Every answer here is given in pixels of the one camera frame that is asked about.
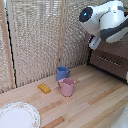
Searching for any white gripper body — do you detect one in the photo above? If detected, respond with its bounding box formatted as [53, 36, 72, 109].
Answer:
[88, 34, 102, 52]

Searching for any dark brown drawer cabinet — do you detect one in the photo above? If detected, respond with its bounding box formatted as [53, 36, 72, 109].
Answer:
[86, 33, 128, 82]

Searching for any thin wooden screen pole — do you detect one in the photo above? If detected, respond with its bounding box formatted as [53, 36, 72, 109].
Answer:
[56, 0, 65, 73]

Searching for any blue mug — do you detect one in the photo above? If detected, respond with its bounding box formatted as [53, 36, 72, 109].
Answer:
[55, 66, 72, 83]

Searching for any pink mug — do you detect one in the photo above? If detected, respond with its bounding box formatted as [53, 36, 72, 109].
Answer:
[57, 77, 77, 98]

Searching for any wide bamboo screen panel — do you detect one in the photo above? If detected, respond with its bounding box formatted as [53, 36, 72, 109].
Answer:
[7, 0, 62, 88]

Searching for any yellow rectangular block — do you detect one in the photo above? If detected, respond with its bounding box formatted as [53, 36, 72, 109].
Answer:
[37, 83, 53, 95]

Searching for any grey object at table corner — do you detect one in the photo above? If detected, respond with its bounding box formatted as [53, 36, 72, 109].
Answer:
[111, 111, 128, 128]

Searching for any white patterned plate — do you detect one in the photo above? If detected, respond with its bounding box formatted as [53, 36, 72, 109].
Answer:
[0, 101, 42, 128]

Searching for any beaded silver drawer handle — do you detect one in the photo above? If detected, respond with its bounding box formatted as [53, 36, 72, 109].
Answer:
[96, 54, 122, 67]

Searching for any brown drawer with beaded handle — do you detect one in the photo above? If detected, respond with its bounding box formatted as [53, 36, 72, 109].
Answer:
[88, 48, 128, 81]

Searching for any slanted wooden post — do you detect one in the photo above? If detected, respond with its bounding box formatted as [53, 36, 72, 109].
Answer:
[0, 0, 17, 90]

